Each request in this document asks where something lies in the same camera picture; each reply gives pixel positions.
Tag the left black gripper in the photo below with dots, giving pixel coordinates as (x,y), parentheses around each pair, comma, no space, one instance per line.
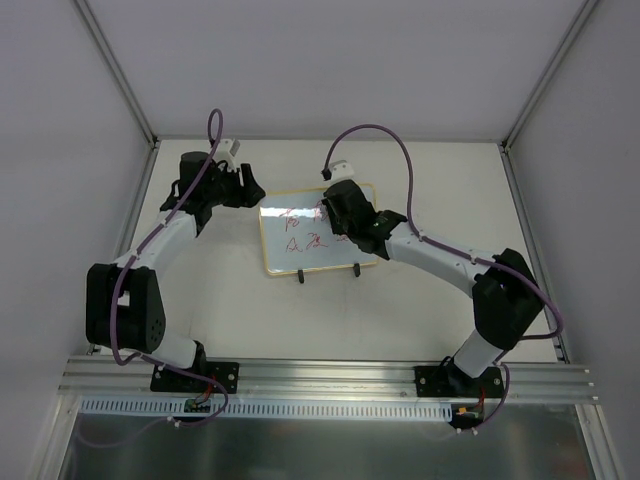
(240,185)

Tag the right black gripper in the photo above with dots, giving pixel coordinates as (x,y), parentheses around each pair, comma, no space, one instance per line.
(335,201)

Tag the yellow framed whiteboard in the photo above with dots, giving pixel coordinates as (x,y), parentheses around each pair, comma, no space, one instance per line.
(297,237)

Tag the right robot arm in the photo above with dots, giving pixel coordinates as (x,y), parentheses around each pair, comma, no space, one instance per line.
(502,288)

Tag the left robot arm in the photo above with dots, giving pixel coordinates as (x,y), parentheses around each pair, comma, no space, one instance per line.
(124,306)

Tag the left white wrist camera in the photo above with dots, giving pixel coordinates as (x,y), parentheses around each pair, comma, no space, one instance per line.
(226,152)

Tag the right aluminium frame post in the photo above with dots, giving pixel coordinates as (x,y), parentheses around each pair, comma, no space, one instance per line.
(560,53)

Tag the aluminium frame post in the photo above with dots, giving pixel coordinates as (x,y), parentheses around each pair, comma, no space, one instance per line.
(101,42)
(560,53)

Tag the left aluminium frame post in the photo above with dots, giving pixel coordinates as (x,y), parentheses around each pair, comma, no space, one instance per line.
(101,42)

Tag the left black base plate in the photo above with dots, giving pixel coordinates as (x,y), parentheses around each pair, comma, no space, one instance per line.
(215,374)

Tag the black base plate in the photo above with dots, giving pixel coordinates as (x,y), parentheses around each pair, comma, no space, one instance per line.
(215,374)
(431,381)

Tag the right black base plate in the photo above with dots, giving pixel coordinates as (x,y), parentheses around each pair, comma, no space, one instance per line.
(431,381)

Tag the white slotted cable duct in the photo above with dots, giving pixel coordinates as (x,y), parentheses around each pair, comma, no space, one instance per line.
(270,408)

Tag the aluminium mounting rail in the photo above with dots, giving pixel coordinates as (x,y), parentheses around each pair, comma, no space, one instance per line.
(525,383)

